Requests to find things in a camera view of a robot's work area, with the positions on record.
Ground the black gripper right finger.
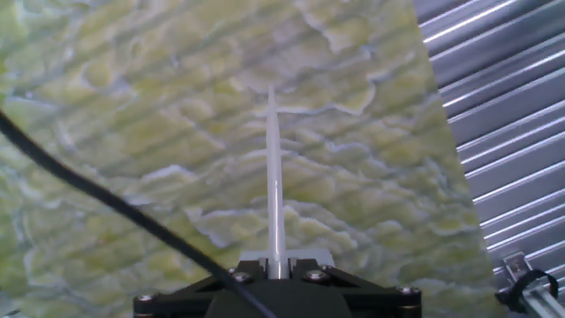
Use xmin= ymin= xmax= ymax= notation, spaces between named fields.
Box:
xmin=289 ymin=258 xmax=423 ymax=318

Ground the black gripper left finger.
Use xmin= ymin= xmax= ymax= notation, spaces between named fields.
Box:
xmin=133 ymin=259 xmax=269 ymax=318

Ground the clear large pipette tip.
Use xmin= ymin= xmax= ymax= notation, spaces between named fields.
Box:
xmin=264 ymin=83 xmax=288 ymax=280

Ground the green marble pattern mat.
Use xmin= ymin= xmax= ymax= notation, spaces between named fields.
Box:
xmin=0 ymin=0 xmax=509 ymax=318

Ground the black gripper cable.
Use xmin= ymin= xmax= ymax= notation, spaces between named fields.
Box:
xmin=0 ymin=108 xmax=277 ymax=318

